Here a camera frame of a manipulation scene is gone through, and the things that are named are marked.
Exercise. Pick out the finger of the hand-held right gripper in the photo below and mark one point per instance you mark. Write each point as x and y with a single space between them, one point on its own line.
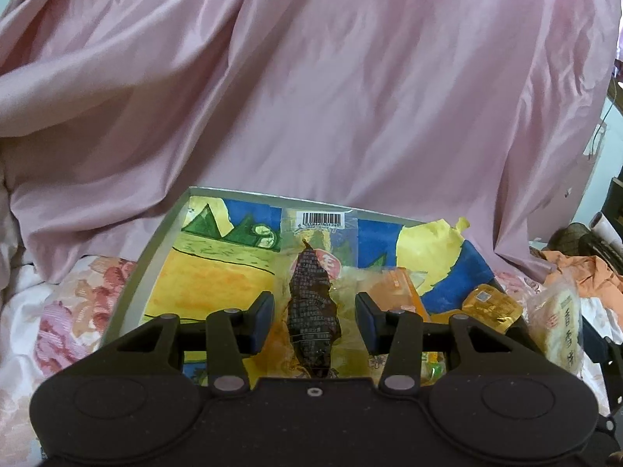
598 345

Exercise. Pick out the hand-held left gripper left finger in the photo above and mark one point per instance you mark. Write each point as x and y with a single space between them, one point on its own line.
263 321

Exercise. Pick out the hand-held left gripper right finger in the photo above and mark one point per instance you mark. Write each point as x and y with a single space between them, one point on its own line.
365 323

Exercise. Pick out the round rice cracker packet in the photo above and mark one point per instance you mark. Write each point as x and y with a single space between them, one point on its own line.
559 326

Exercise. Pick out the clear packet with dark snack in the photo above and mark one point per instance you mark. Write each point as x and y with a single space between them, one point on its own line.
311 301

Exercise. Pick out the orange snack packet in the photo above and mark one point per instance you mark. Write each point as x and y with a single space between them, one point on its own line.
406 287

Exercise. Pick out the golden snack packet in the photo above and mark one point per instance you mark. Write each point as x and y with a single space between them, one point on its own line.
491 306

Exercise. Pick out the grey cardboard box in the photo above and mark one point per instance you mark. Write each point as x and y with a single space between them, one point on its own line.
146 272

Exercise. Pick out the orange cloth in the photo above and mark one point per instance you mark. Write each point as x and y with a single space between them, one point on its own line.
579 272

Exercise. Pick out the brown round object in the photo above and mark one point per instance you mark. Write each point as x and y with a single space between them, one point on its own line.
572 238

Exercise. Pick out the rolled white paper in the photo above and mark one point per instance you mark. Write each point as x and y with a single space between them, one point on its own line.
606 228

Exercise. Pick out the pink curtain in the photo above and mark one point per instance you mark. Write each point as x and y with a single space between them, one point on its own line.
311 82

